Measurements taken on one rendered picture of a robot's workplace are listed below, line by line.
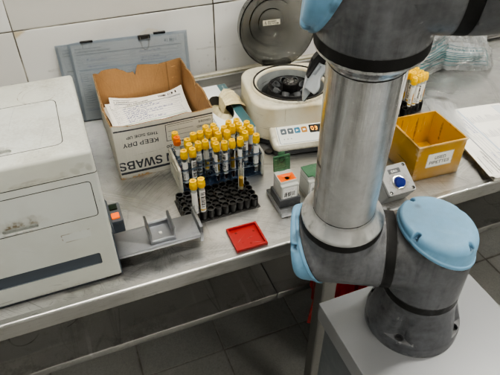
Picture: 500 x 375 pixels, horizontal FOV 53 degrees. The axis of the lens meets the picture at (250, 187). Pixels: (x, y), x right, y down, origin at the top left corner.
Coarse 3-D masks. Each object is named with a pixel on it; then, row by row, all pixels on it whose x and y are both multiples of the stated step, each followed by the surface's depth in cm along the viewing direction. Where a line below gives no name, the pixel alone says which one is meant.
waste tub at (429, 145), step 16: (432, 112) 125; (400, 128) 119; (416, 128) 127; (432, 128) 128; (448, 128) 122; (400, 144) 120; (416, 144) 114; (432, 144) 114; (448, 144) 115; (464, 144) 117; (400, 160) 121; (416, 160) 115; (432, 160) 117; (448, 160) 119; (416, 176) 119; (432, 176) 121
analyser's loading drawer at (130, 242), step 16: (192, 208) 103; (144, 224) 101; (160, 224) 102; (176, 224) 103; (192, 224) 103; (128, 240) 99; (144, 240) 99; (160, 240) 98; (176, 240) 99; (128, 256) 97
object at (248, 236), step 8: (248, 224) 107; (256, 224) 107; (232, 232) 106; (240, 232) 106; (248, 232) 106; (256, 232) 106; (232, 240) 103; (240, 240) 104; (248, 240) 104; (256, 240) 104; (264, 240) 104; (240, 248) 103; (248, 248) 102
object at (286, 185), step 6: (276, 174) 109; (282, 174) 109; (288, 174) 109; (294, 174) 109; (276, 180) 109; (282, 180) 108; (288, 180) 108; (294, 180) 108; (276, 186) 110; (282, 186) 107; (288, 186) 107; (294, 186) 108; (276, 192) 111; (282, 192) 108; (288, 192) 108; (294, 192) 109; (282, 198) 109
